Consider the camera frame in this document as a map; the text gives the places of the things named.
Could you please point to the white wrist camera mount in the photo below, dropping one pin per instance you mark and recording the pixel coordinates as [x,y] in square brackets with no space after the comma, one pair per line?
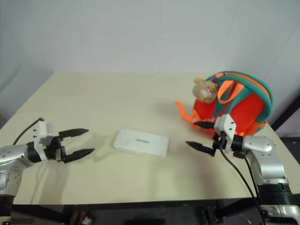
[226,127]
[42,133]

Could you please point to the black table frame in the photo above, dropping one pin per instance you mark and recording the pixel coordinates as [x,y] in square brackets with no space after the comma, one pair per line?
[140,203]

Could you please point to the orange and green backpack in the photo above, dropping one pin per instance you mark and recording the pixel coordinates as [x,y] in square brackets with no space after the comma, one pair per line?
[241,105]

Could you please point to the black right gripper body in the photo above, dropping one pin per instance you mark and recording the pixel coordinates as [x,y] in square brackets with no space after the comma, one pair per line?
[219,143]

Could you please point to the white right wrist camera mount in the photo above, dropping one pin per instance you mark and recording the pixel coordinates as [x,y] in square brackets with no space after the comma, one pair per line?
[226,127]

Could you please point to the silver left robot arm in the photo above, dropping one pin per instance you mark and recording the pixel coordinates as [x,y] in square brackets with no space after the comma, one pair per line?
[14,152]

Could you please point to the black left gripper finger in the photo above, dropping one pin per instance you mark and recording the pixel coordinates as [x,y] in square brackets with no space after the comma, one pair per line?
[79,154]
[75,132]

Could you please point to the beige plush toy pendant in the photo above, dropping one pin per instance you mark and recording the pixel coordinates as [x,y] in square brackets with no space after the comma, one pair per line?
[205,90]

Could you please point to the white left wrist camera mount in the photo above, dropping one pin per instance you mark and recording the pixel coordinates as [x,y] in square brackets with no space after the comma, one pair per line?
[42,133]

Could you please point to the white rectangular case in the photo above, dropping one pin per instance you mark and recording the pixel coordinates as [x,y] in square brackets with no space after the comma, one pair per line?
[140,143]

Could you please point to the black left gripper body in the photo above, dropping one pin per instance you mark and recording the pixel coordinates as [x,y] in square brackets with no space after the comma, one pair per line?
[55,148]

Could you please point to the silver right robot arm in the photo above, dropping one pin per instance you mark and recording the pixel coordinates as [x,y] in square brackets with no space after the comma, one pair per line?
[262,146]

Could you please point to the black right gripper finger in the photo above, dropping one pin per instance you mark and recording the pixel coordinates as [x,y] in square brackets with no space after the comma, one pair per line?
[206,125]
[201,147]

